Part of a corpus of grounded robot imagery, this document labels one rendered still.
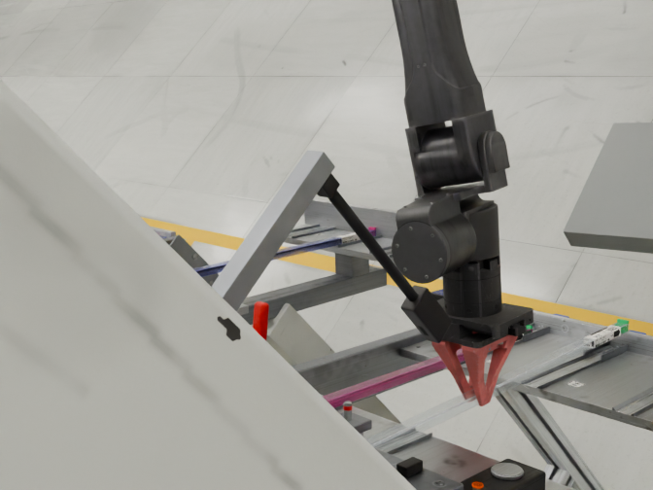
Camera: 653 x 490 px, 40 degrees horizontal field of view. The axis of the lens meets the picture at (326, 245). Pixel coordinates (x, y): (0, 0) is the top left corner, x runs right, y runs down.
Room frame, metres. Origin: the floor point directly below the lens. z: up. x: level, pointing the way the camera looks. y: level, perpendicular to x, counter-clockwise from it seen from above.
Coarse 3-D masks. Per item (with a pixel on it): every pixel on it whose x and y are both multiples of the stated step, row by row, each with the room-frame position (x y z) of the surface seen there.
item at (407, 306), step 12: (420, 288) 0.48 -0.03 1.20; (408, 300) 0.48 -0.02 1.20; (420, 300) 0.47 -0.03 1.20; (432, 300) 0.47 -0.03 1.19; (408, 312) 0.47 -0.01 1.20; (420, 312) 0.47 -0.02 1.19; (432, 312) 0.47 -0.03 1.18; (444, 312) 0.47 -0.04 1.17; (420, 324) 0.47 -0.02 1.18; (432, 324) 0.47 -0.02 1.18; (444, 324) 0.47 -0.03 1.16; (432, 336) 0.47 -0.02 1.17
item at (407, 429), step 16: (560, 352) 0.64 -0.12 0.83; (576, 352) 0.64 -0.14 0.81; (528, 368) 0.62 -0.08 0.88; (544, 368) 0.62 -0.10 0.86; (496, 384) 0.60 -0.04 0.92; (512, 384) 0.60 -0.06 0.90; (464, 400) 0.58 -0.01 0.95; (416, 416) 0.57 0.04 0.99; (432, 416) 0.56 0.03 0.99; (448, 416) 0.57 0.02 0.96; (384, 432) 0.55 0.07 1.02; (400, 432) 0.55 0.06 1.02; (416, 432) 0.55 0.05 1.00; (384, 448) 0.54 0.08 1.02
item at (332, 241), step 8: (320, 240) 1.13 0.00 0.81; (328, 240) 1.12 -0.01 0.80; (336, 240) 1.13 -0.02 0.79; (288, 248) 1.10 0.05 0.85; (296, 248) 1.10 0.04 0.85; (304, 248) 1.10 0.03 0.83; (312, 248) 1.11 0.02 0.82; (320, 248) 1.11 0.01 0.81; (280, 256) 1.09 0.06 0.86; (288, 256) 1.09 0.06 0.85; (216, 264) 1.06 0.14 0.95; (224, 264) 1.05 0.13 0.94; (200, 272) 1.04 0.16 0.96; (208, 272) 1.04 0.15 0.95; (216, 272) 1.05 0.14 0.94
